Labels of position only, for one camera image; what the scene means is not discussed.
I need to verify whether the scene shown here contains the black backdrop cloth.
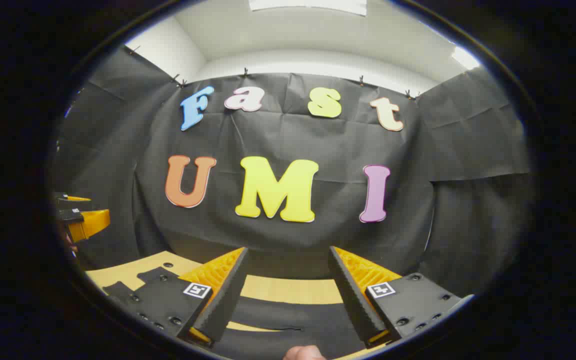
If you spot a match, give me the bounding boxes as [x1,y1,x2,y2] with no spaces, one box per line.
[50,45,534,298]

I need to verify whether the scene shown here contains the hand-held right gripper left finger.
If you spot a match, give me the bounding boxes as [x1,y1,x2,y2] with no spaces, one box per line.
[107,246,250,347]

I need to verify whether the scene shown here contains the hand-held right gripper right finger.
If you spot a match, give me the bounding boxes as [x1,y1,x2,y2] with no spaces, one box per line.
[328,245,474,350]

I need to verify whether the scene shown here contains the ceiling light panel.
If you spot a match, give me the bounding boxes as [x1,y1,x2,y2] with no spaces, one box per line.
[450,45,482,71]

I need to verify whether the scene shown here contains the dark grey jeans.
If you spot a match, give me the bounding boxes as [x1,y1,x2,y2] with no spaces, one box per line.
[102,266,369,360]

